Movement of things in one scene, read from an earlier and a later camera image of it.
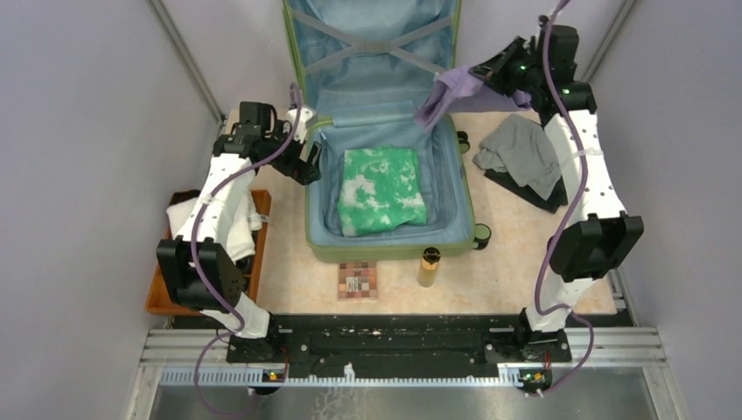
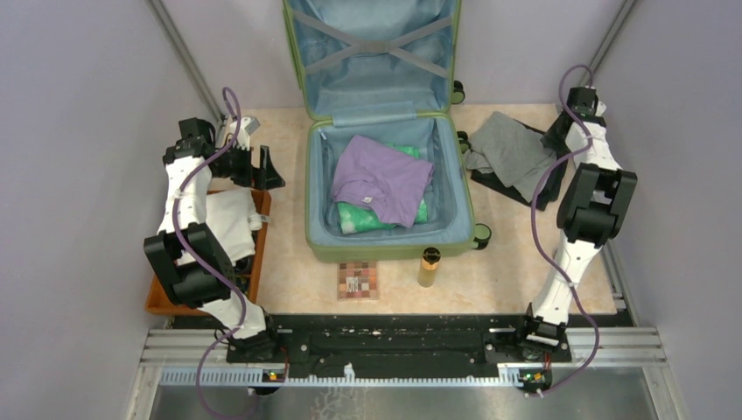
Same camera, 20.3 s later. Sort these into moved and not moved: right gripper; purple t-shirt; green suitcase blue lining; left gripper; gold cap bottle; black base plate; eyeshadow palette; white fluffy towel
Moved: purple t-shirt; right gripper; left gripper
Not moved: gold cap bottle; green suitcase blue lining; black base plate; eyeshadow palette; white fluffy towel
